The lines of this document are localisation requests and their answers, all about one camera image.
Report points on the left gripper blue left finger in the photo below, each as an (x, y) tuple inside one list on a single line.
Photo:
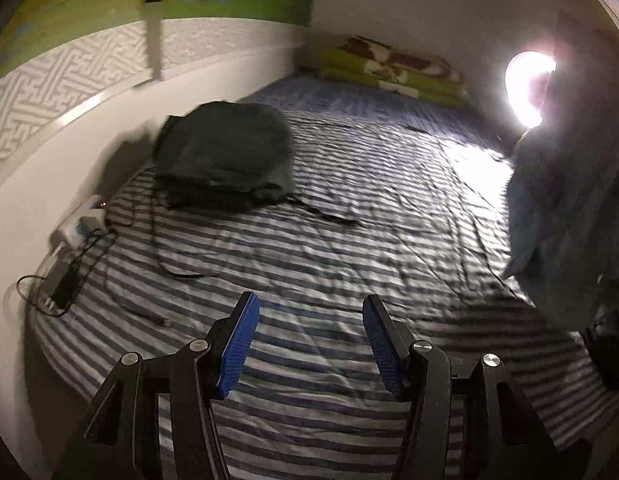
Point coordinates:
[(118, 437)]

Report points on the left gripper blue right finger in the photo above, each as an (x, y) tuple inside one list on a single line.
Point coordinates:
[(503, 437)]

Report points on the blue denim jeans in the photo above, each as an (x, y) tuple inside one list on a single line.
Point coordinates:
[(563, 195)]

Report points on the black power adapter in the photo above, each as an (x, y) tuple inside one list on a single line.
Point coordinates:
[(59, 286)]

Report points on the white power strip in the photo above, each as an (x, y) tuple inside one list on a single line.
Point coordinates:
[(82, 224)]

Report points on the striped blue white bedsheet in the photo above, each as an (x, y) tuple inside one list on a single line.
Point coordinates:
[(427, 232)]

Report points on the folded dark grey garment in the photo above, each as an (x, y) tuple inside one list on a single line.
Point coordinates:
[(225, 156)]

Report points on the bright round lamp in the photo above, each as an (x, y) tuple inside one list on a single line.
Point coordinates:
[(526, 79)]

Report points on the green floral folded blanket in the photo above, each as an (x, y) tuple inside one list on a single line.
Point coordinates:
[(369, 63)]

